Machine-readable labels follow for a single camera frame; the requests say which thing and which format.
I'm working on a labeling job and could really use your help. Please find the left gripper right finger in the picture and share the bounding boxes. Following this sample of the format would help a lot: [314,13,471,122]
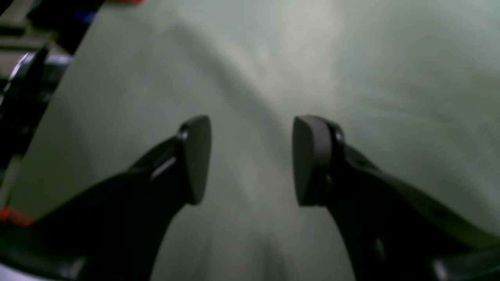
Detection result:
[292,115,500,281]

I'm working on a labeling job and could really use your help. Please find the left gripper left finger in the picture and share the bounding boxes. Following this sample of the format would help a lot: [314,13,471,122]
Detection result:
[1,115,212,281]

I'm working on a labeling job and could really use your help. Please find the left red black clamp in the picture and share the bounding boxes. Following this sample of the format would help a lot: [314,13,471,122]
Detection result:
[0,206,34,228]

